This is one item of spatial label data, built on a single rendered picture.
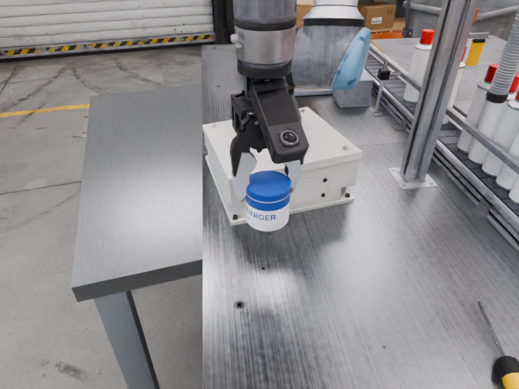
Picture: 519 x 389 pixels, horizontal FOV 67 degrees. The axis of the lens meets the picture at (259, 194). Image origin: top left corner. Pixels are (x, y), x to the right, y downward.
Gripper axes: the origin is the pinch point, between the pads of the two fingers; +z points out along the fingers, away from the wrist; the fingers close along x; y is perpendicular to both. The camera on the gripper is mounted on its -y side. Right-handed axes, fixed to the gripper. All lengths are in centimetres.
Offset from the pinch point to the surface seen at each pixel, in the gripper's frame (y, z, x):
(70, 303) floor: 79, 100, 61
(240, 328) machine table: -10.5, 16.9, 7.7
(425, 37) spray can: 48, -7, -62
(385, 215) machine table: 7.0, 17.0, -29.0
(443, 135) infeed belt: 26, 12, -57
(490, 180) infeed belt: 6, 12, -53
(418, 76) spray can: 47, 4, -62
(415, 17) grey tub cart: 217, 30, -189
